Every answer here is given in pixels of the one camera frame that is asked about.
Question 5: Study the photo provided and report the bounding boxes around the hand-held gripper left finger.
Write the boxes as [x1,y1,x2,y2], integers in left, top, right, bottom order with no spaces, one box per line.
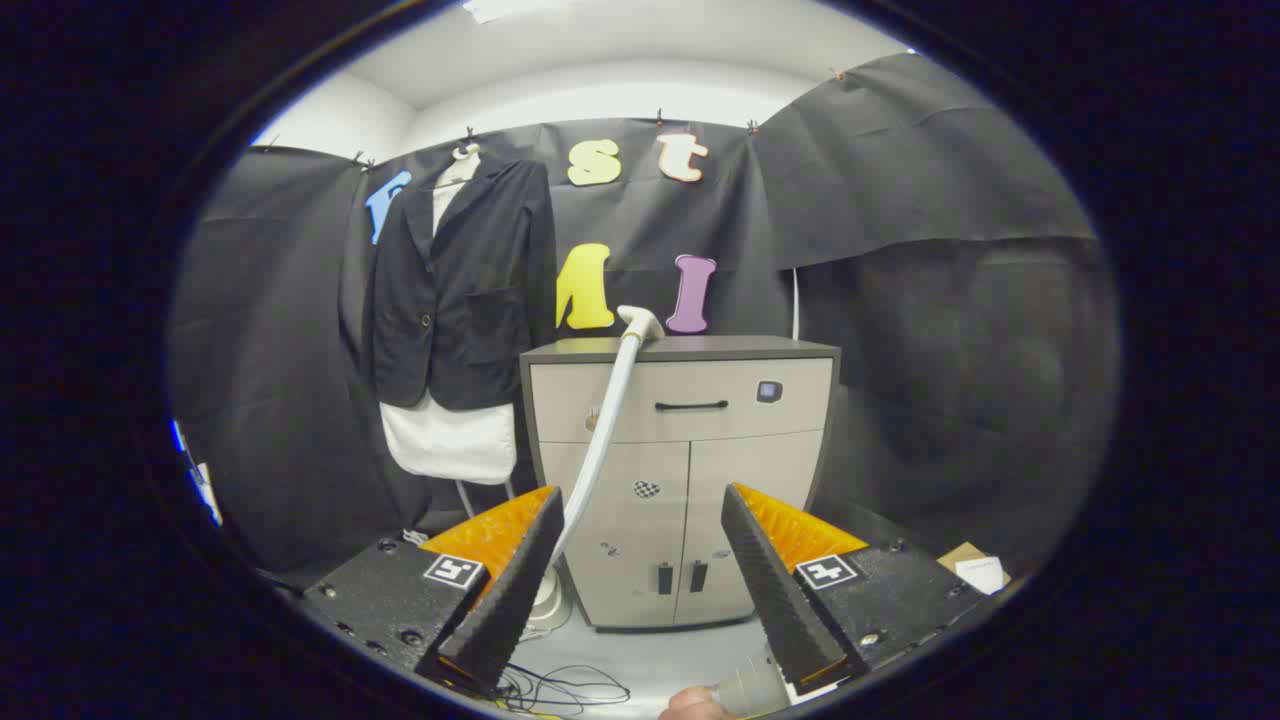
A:
[300,485,567,695]

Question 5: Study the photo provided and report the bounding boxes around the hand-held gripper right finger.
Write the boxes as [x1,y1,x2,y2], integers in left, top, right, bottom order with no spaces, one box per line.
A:
[720,482,987,692]

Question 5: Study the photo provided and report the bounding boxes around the white shirt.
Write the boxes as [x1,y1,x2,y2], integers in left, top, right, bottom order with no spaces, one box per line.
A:
[380,155,519,486]

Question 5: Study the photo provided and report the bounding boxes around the black suit jacket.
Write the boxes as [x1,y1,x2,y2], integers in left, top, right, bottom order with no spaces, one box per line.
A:
[362,150,558,413]

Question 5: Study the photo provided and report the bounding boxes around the white steamer base with poles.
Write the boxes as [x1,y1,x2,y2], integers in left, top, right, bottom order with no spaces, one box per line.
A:
[455,478,576,641]

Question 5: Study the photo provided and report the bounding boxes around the grey cabinet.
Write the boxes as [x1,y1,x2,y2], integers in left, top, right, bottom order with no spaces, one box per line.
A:
[520,335,843,631]

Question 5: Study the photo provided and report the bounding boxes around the cardboard box with white label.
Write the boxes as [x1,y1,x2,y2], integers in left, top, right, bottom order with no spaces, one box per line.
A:
[935,541,1011,597]

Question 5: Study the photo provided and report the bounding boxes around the black backdrop cloth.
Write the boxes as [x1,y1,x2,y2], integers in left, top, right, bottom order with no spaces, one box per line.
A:
[168,52,1121,601]

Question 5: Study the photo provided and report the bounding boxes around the blue and white object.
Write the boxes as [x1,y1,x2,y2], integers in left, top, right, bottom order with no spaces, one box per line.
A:
[170,418,223,528]

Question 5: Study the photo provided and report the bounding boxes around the row of black cloth clips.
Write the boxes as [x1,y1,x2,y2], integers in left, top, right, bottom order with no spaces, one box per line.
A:
[262,68,846,171]

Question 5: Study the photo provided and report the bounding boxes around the black floor cables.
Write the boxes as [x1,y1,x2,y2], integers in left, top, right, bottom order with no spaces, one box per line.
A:
[490,660,633,716]

